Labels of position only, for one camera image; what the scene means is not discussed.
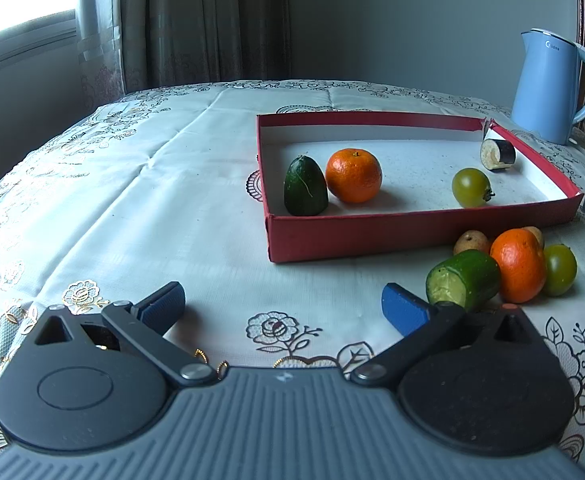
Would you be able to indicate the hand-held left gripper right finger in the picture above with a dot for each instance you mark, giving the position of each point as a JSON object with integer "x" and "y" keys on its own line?
{"x": 402, "y": 310}

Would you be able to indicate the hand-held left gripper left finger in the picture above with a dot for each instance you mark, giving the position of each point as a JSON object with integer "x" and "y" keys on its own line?
{"x": 165, "y": 305}

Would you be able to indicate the small brown round fruit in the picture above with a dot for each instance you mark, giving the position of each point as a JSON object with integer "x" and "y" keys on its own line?
{"x": 470, "y": 243}
{"x": 535, "y": 235}

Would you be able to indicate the green tomato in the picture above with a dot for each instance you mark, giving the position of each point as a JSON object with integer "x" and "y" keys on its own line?
{"x": 470, "y": 187}
{"x": 561, "y": 270}

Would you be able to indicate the cut green cucumber segment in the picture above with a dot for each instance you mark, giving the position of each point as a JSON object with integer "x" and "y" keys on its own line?
{"x": 472, "y": 275}

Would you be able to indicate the dark eggplant piece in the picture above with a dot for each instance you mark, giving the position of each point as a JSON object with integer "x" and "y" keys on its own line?
{"x": 503, "y": 152}

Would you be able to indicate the red cardboard box tray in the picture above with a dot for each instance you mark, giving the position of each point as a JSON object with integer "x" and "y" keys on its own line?
{"x": 412, "y": 180}

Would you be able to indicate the large orange mandarin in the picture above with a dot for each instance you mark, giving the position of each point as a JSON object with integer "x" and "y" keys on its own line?
{"x": 353, "y": 175}

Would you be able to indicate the green cucumber end piece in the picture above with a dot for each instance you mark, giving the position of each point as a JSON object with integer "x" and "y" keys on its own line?
{"x": 305, "y": 187}

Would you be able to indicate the embroidered white tablecloth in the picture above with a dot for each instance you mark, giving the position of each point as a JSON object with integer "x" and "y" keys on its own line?
{"x": 122, "y": 200}

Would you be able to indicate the light blue electric kettle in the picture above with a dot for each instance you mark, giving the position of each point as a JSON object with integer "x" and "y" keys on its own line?
{"x": 542, "y": 95}

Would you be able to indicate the sheer white curtain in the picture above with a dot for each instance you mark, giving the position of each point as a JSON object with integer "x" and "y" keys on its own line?
{"x": 97, "y": 35}

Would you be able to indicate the brown patterned curtain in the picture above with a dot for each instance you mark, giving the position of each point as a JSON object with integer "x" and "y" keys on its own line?
{"x": 202, "y": 20}

